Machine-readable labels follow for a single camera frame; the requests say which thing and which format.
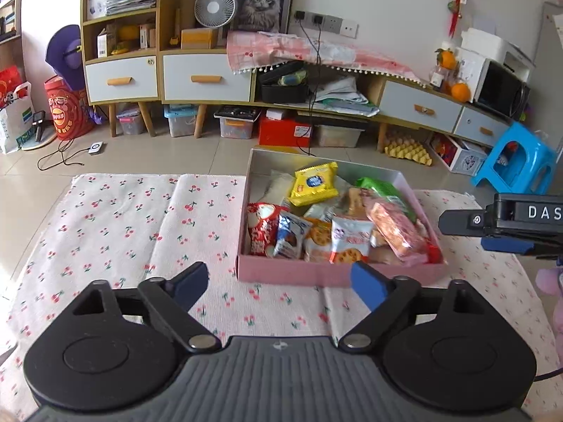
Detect black hanging cable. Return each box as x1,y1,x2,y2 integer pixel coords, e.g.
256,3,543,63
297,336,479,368
299,18,325,150

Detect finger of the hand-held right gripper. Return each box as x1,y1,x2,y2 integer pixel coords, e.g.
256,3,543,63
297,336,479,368
480,234,537,255
437,209,495,237

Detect red cardboard box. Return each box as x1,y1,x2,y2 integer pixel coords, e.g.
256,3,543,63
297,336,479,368
258,116,314,147

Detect blue plastic stool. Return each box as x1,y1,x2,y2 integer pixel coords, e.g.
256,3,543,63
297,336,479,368
470,122,557,196

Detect green snack packet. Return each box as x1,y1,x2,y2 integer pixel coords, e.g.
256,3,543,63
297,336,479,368
355,177,418,223

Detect white foam box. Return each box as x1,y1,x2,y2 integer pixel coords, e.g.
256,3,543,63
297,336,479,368
460,27,535,69

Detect brown pastry packet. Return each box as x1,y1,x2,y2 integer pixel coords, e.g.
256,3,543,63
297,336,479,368
341,186,372,221

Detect white drawer wooden handle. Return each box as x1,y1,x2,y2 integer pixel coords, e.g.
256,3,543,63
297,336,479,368
378,80,463,133
85,56,159,103
163,53,253,103

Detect grey wall outlet strip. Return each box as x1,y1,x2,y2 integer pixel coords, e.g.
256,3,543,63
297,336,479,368
294,11,344,33

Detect pink fringed cloth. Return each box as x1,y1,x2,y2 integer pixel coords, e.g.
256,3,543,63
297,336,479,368
226,31,414,83

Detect red hanging ornament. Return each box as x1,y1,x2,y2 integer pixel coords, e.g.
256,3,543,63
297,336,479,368
448,0,468,38

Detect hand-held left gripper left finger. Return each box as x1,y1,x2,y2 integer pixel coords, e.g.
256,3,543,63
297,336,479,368
72,261,221,354

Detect white refrigerator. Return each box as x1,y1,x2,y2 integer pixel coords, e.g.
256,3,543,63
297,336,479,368
539,2,563,133

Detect clear storage bin black lid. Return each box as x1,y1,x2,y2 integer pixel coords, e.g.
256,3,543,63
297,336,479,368
214,105,260,139

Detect phone stand round base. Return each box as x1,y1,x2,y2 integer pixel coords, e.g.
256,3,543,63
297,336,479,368
21,111,58,151

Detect pink cracker packet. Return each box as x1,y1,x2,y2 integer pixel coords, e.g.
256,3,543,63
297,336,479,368
366,200,431,268

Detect tall wooden shelf cabinet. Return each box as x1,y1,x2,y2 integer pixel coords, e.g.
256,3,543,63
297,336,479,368
80,0,257,138

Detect black microwave oven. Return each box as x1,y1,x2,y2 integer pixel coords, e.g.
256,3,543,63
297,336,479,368
473,57,531,119

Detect yellow shelf items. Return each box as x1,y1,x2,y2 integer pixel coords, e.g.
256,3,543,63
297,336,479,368
116,26,141,56

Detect red gift bag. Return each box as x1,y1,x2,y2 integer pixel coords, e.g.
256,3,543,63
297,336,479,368
0,65,24,108

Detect person's right forearm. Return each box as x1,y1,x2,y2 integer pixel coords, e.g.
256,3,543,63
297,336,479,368
534,266,563,300

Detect framed cat picture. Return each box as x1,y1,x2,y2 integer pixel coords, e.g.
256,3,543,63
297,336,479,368
231,0,295,33

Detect yellow egg tray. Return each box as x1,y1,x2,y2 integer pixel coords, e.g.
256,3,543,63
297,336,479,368
385,138,434,165

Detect pile of folded papers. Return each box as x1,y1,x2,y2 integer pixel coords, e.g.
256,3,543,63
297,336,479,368
314,75,380,117

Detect blue white snack packet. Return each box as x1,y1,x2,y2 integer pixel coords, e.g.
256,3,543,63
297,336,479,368
273,210,314,260

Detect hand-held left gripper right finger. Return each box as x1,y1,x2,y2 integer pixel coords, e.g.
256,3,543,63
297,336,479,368
337,261,488,353

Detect black case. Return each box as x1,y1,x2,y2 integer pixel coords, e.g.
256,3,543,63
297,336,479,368
257,60,311,104

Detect black floor cable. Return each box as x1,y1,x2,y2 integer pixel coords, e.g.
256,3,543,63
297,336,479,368
37,141,95,172

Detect small white drawer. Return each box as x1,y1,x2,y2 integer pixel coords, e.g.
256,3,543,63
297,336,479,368
453,106,511,147

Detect red printed drum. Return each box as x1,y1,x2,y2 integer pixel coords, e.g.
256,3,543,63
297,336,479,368
44,75,95,141

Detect purple dish-shaped object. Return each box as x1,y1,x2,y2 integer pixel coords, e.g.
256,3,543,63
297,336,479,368
45,24,85,93

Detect white printed box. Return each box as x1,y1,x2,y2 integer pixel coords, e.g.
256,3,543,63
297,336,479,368
429,134,489,174

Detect clear storage bin pink contents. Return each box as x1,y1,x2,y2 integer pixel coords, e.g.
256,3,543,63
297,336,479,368
116,103,148,137

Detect low wooden cabinet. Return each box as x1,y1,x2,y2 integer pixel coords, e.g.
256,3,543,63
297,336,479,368
253,64,512,154

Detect clear storage bin blue lid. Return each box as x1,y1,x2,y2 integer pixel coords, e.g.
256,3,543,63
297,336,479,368
164,104,198,138

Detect white storage bin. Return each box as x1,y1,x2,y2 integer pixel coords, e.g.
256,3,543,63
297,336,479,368
314,123,366,148

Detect white shopping bag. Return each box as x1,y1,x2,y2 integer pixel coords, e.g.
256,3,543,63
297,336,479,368
0,81,35,154

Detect white desk fan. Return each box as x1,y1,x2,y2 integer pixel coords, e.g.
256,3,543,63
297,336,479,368
194,0,236,31

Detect yellow snack packet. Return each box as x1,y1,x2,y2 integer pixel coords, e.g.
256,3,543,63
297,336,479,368
288,162,340,208

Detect orange cardboard box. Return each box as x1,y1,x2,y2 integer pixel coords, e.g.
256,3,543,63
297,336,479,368
180,28,219,49

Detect wooden bookshelf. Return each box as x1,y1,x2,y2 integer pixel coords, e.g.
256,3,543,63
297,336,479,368
0,0,23,71

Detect cherry print tablecloth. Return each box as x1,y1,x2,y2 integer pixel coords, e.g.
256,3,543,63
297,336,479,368
0,173,563,422

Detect pink cardboard box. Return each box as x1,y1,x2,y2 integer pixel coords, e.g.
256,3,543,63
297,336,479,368
236,148,448,286

